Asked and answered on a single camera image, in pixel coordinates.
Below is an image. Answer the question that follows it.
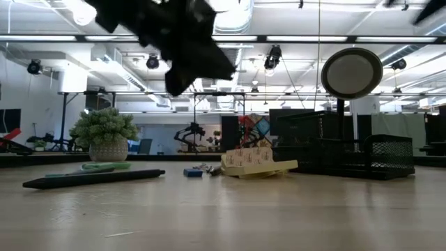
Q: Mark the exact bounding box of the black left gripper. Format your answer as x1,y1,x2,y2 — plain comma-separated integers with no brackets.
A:
139,0,238,97

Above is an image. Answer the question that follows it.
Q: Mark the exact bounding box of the beige printed card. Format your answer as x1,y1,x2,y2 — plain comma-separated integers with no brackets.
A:
225,146,275,167

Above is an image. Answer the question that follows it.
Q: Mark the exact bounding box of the yellow sticky notes pad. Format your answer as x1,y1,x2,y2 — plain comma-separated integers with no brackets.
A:
221,153,300,180

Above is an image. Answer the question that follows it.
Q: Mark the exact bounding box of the black mesh desk organizer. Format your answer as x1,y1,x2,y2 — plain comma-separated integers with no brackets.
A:
271,110,416,181

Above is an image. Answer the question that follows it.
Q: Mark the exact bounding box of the thick black pen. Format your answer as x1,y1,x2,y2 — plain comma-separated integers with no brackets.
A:
22,169,167,191

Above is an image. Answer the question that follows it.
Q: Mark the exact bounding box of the black ceiling spotlight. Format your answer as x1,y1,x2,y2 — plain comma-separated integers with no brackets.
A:
263,44,283,70
390,58,408,71
145,54,160,70
26,59,43,76

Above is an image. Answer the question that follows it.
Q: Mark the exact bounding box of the tall black panel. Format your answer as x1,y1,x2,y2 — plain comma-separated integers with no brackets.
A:
221,115,240,153

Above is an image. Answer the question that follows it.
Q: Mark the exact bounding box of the overhead black light bar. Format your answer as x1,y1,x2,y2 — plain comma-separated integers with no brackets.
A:
0,33,446,45

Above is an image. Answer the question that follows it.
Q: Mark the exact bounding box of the black desk lamp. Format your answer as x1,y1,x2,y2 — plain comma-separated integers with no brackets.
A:
320,47,384,140

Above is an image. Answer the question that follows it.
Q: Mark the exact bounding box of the black stand with box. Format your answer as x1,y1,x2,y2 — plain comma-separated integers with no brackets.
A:
57,89,118,153

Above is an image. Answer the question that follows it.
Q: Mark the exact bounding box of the green plant in white pot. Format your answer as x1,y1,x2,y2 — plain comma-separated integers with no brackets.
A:
68,107,140,163

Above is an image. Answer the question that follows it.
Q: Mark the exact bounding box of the black background furniture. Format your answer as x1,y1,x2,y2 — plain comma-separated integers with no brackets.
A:
420,104,446,157

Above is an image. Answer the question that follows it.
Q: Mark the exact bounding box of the black background panel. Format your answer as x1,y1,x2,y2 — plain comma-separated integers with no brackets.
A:
357,114,372,140

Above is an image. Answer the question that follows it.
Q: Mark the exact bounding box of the grey-green partition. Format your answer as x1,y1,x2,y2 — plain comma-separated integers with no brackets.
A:
371,113,426,157

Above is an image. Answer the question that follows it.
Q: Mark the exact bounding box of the black tripod equipment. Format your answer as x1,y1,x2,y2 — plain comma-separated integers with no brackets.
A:
26,132,76,153

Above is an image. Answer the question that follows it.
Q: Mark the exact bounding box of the red and black equipment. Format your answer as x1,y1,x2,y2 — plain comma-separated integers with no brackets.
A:
0,128,34,156

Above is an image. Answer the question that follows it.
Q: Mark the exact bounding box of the thin black frame stand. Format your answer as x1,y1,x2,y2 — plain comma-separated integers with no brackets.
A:
192,91,247,154

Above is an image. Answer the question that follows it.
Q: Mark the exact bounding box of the thin hanging cord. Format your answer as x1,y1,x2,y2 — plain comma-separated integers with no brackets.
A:
314,0,322,112

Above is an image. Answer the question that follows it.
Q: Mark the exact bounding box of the colourful wall art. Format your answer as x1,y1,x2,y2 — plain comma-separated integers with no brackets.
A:
238,114,272,149

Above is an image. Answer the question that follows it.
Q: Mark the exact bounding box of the black wall monitor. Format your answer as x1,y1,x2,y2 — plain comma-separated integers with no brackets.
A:
0,108,22,134

